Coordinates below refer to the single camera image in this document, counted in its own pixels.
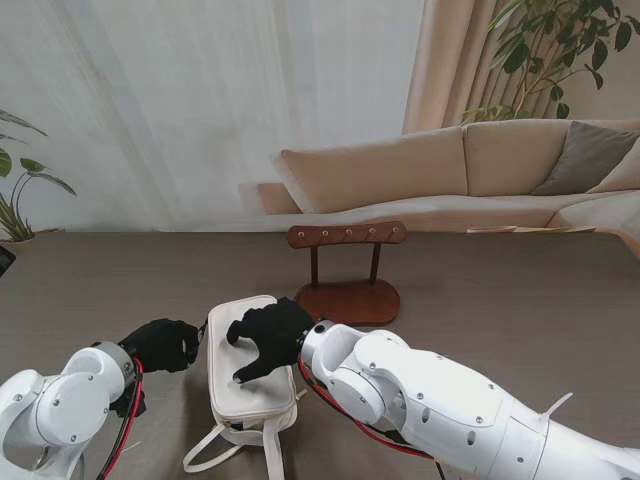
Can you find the tall dark-leaved plant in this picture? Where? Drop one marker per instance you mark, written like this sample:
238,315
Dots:
517,57

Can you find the dark wooden jewelry stand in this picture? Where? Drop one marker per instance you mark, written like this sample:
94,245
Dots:
360,300

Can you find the white zippered cosmetic bag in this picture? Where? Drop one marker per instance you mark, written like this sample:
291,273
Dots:
250,405

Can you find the broad-leaved green potted plant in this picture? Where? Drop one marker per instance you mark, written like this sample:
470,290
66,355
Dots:
37,166

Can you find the beige sofa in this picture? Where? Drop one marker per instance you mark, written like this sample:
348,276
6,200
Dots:
375,170

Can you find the grey sofa cushion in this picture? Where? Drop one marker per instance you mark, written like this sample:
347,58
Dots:
585,160

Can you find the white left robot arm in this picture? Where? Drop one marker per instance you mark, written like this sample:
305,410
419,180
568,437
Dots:
60,400

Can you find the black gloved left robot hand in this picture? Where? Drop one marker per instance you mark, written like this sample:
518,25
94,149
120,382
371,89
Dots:
160,347

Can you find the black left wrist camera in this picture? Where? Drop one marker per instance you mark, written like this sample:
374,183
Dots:
135,402

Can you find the black device at table edge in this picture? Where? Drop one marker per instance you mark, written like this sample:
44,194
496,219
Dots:
5,262

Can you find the beige curtain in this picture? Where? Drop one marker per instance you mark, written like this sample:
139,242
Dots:
450,60

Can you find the white sheer curtain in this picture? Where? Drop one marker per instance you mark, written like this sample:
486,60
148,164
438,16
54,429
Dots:
200,100

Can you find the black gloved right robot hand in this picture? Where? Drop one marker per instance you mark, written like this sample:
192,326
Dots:
277,330

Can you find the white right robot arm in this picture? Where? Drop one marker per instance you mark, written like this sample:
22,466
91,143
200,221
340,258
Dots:
450,400

